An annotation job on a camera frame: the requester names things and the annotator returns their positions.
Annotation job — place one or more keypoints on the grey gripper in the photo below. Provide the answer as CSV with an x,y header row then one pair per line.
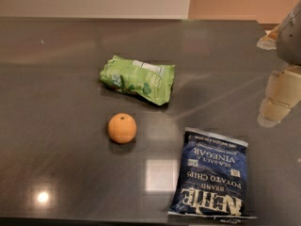
x,y
290,41

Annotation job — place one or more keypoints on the green rice chip bag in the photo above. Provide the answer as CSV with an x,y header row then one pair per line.
x,y
152,82

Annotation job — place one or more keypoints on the blue kettle chips bag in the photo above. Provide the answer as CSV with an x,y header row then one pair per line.
x,y
212,178

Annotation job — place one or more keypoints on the orange fruit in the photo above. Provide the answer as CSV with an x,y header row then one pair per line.
x,y
122,128

